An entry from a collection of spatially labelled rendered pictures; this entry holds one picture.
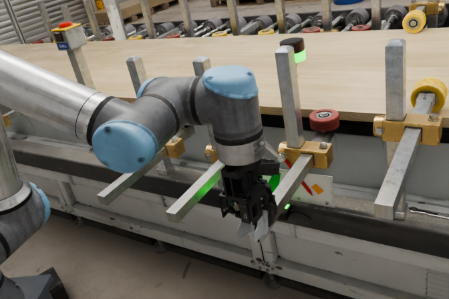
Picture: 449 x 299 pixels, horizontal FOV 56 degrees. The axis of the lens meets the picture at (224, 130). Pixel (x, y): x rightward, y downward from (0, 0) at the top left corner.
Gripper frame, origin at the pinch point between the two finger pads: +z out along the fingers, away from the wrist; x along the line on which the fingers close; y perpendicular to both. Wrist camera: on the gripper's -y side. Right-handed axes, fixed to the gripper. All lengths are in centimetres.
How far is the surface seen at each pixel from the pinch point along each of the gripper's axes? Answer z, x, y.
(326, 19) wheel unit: -15, -34, -137
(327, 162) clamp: -2.6, 4.5, -28.1
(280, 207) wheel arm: -2.4, 1.3, -7.3
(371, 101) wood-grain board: -10, 9, -53
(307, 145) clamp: -5.6, -1.4, -30.4
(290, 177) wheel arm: -4.0, -0.3, -16.7
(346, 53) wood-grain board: -11, -11, -94
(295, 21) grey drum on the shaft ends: -7, -68, -176
